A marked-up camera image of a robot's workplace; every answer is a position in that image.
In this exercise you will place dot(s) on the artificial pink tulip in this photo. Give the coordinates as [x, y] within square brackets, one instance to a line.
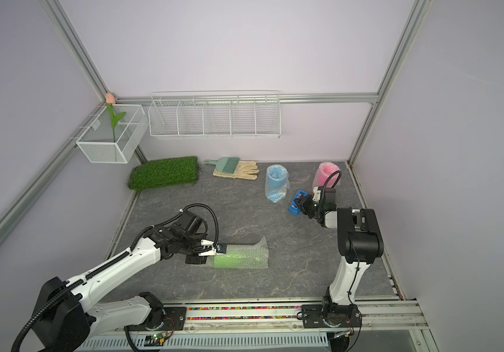
[115, 118]

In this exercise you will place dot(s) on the long white wire shelf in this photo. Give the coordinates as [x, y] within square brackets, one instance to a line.
[215, 114]

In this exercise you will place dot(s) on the blue plastic wine glass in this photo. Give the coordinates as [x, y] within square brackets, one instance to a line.
[276, 181]

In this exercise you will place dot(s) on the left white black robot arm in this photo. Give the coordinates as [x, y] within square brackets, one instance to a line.
[69, 312]

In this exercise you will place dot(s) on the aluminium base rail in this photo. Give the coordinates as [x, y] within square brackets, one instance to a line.
[271, 324]

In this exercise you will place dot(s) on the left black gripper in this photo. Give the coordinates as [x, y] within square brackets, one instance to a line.
[196, 259]

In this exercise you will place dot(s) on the green artificial grass mat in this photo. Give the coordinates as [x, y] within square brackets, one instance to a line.
[164, 172]

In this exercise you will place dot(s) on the small white wire basket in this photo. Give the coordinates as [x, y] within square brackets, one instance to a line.
[96, 141]

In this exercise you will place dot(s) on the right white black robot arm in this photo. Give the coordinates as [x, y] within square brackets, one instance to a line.
[359, 243]

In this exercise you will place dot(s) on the beige cloth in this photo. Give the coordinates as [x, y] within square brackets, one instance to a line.
[245, 170]

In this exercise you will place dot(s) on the blue tape dispenser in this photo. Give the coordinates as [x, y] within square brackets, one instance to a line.
[295, 208]

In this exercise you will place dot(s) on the bubble wrap sheet stack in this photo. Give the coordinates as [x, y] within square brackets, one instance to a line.
[262, 244]

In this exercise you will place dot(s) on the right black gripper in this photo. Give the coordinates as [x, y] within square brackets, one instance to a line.
[302, 204]

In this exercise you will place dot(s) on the green plastic wine glass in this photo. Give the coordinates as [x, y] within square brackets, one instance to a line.
[242, 258]

